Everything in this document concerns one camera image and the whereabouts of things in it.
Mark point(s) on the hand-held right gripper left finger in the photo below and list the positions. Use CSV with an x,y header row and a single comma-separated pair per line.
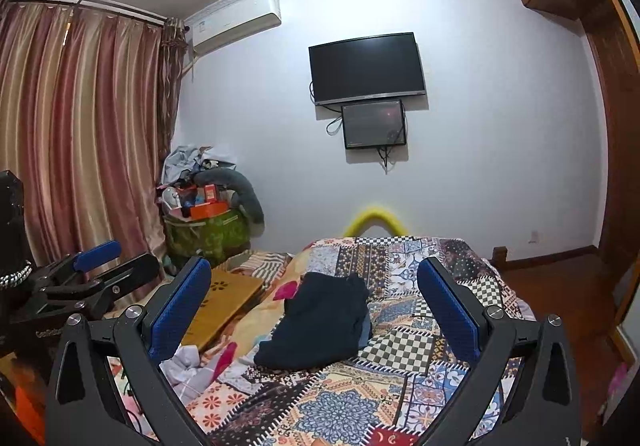
x,y
180,306

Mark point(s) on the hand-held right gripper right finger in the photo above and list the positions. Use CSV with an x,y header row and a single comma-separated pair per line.
x,y
450,306

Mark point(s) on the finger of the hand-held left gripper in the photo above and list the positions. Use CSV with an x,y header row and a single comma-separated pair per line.
x,y
130,276
97,255

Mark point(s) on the dark navy pants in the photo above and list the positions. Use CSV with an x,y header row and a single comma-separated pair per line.
x,y
315,321

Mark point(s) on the wooden lap desk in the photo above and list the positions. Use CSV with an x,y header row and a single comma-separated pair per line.
x,y
225,306

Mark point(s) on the white cloth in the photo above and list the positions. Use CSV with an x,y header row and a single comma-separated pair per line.
x,y
190,371

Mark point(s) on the beige blanket with pink patches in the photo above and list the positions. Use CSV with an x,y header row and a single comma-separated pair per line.
x,y
250,326

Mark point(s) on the green bag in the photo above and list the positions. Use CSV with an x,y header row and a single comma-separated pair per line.
x,y
205,236

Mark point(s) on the patchwork quilt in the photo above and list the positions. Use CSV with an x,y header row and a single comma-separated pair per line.
x,y
400,376

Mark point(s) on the blue cloth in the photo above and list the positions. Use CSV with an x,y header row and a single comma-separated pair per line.
x,y
365,333

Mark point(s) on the orange box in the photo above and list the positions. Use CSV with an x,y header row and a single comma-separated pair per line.
x,y
207,211

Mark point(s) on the orange floral bed sheet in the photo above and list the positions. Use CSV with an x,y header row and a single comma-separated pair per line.
x,y
220,406

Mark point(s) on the pink cloth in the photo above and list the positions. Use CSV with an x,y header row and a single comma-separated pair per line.
x,y
131,406

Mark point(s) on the red box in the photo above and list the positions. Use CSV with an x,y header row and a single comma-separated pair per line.
x,y
209,193

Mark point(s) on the yellow foam tube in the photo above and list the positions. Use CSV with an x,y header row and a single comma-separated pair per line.
x,y
372,213

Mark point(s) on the pile of crumpled cloth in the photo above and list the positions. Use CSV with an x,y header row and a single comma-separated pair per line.
x,y
180,161

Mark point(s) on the grey plush toy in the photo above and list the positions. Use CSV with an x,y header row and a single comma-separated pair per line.
x,y
250,198

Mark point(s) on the pink striped curtain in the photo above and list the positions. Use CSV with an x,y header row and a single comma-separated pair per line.
x,y
75,126

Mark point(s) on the small black monitor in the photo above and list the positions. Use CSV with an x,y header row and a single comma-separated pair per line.
x,y
374,124

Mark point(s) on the wooden wardrobe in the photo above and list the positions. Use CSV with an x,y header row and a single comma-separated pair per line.
x,y
620,126

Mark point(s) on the white air conditioner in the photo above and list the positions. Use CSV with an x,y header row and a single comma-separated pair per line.
x,y
235,26

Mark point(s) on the wooden bed post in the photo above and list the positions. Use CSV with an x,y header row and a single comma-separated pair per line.
x,y
500,258

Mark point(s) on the white wall socket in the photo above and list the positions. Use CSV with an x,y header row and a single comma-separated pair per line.
x,y
534,237

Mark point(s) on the curtain rail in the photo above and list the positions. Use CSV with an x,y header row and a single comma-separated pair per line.
x,y
100,6

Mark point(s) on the black wall television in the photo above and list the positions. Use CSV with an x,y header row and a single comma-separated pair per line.
x,y
367,69

